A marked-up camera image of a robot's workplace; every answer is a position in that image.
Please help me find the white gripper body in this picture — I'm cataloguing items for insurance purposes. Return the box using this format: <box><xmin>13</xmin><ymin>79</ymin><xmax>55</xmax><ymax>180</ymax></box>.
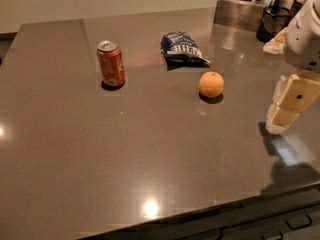
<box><xmin>284</xmin><ymin>0</ymin><xmax>320</xmax><ymax>72</ymax></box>

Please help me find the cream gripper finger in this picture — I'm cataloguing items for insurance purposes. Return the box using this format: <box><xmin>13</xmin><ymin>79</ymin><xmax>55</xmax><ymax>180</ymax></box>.
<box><xmin>266</xmin><ymin>71</ymin><xmax>320</xmax><ymax>135</ymax></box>
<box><xmin>273</xmin><ymin>75</ymin><xmax>289</xmax><ymax>104</ymax></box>

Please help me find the red coke can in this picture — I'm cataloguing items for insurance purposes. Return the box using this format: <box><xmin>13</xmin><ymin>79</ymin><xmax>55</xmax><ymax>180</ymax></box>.
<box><xmin>97</xmin><ymin>40</ymin><xmax>126</xmax><ymax>87</ymax></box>

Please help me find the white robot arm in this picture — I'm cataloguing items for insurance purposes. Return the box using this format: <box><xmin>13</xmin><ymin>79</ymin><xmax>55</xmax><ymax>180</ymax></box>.
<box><xmin>266</xmin><ymin>0</ymin><xmax>320</xmax><ymax>135</ymax></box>

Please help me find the blue chip bag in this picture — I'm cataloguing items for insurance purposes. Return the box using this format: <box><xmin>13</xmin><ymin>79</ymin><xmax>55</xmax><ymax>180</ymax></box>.
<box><xmin>160</xmin><ymin>31</ymin><xmax>209</xmax><ymax>64</ymax></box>

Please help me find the white snack packet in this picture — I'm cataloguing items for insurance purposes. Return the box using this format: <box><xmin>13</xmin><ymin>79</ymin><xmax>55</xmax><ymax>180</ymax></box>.
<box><xmin>263</xmin><ymin>28</ymin><xmax>287</xmax><ymax>55</ymax></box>

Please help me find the steel snack dispenser base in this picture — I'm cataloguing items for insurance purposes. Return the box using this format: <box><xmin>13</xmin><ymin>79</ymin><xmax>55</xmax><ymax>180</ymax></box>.
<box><xmin>213</xmin><ymin>0</ymin><xmax>265</xmax><ymax>32</ymax></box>

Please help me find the orange fruit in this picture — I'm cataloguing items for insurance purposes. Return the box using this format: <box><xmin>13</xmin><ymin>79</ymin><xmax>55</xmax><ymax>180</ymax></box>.
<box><xmin>198</xmin><ymin>71</ymin><xmax>224</xmax><ymax>98</ymax></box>

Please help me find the black wire basket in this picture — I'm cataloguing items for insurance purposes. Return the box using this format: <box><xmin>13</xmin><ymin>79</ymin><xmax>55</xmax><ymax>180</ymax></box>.
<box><xmin>256</xmin><ymin>6</ymin><xmax>290</xmax><ymax>42</ymax></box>

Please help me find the dark drawer front with handles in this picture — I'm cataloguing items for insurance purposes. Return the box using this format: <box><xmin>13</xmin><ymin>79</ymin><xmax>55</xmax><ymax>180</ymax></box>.
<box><xmin>80</xmin><ymin>182</ymin><xmax>320</xmax><ymax>240</ymax></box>

